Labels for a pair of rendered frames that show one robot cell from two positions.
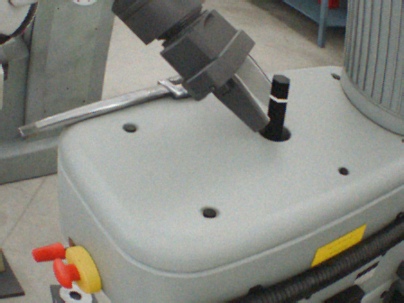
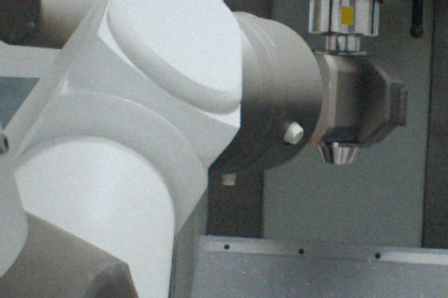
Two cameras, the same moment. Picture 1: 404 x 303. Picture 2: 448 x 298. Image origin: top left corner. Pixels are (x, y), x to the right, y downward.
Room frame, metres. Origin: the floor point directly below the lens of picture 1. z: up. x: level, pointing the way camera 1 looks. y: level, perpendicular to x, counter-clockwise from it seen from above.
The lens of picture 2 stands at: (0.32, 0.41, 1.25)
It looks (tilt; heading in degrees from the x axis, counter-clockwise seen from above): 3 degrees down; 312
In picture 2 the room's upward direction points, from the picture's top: 3 degrees clockwise
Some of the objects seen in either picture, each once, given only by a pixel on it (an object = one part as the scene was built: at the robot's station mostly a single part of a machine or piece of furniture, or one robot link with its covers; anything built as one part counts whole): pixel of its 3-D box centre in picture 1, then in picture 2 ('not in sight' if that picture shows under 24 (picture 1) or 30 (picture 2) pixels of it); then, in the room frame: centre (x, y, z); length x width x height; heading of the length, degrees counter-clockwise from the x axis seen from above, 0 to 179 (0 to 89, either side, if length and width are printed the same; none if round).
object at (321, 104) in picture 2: not in sight; (271, 99); (0.69, 0.02, 1.24); 0.13 x 0.12 x 0.10; 12
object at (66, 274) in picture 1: (67, 273); not in sight; (0.55, 0.13, 1.76); 0.04 x 0.03 x 0.04; 37
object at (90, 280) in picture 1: (82, 270); not in sight; (0.57, 0.11, 1.76); 0.06 x 0.02 x 0.06; 37
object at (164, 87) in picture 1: (103, 106); not in sight; (0.70, 0.11, 1.89); 0.24 x 0.04 x 0.01; 129
